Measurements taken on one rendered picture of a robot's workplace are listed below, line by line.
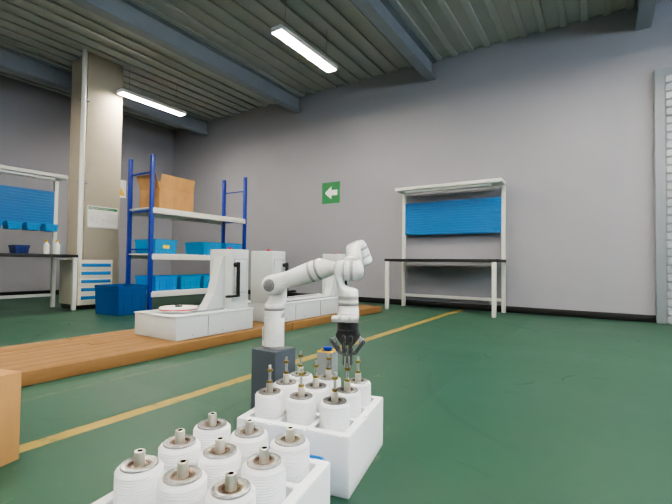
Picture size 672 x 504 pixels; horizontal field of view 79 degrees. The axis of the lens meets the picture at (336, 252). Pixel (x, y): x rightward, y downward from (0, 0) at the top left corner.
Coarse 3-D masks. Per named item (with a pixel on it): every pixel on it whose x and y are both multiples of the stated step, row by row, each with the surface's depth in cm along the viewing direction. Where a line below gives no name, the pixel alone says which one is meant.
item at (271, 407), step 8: (256, 392) 137; (280, 392) 137; (256, 400) 135; (264, 400) 133; (272, 400) 133; (280, 400) 135; (256, 408) 135; (264, 408) 133; (272, 408) 133; (280, 408) 135; (256, 416) 134; (264, 416) 133; (272, 416) 133; (280, 416) 135
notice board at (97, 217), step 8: (88, 208) 646; (96, 208) 656; (104, 208) 667; (112, 208) 678; (88, 216) 646; (96, 216) 656; (104, 216) 667; (112, 216) 678; (88, 224) 646; (96, 224) 656; (104, 224) 666; (112, 224) 677
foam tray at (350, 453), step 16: (240, 416) 134; (368, 416) 137; (272, 432) 128; (304, 432) 124; (320, 432) 122; (336, 432) 122; (352, 432) 122; (368, 432) 137; (320, 448) 122; (336, 448) 120; (352, 448) 121; (368, 448) 137; (336, 464) 120; (352, 464) 121; (368, 464) 137; (336, 480) 120; (352, 480) 121; (336, 496) 120
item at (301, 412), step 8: (288, 400) 131; (296, 400) 129; (304, 400) 129; (312, 400) 131; (288, 408) 130; (296, 408) 129; (304, 408) 129; (312, 408) 131; (288, 416) 130; (296, 416) 128; (304, 416) 129; (312, 416) 130; (304, 424) 129
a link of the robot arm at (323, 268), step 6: (366, 252) 168; (366, 258) 168; (318, 264) 173; (324, 264) 173; (330, 264) 173; (366, 264) 169; (318, 270) 173; (324, 270) 172; (330, 270) 172; (318, 276) 174; (324, 276) 174
